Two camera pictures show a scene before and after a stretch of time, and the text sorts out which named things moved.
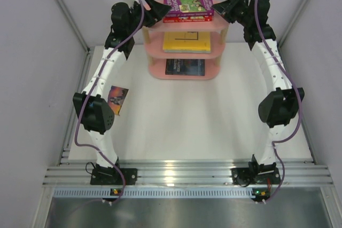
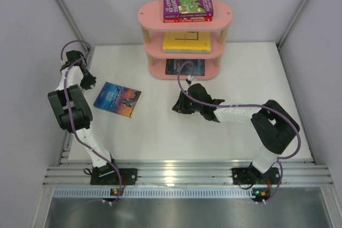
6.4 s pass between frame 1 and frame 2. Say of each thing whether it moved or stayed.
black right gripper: moved
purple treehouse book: stayed
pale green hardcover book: stayed
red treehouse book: stayed
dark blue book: stayed
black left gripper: moved
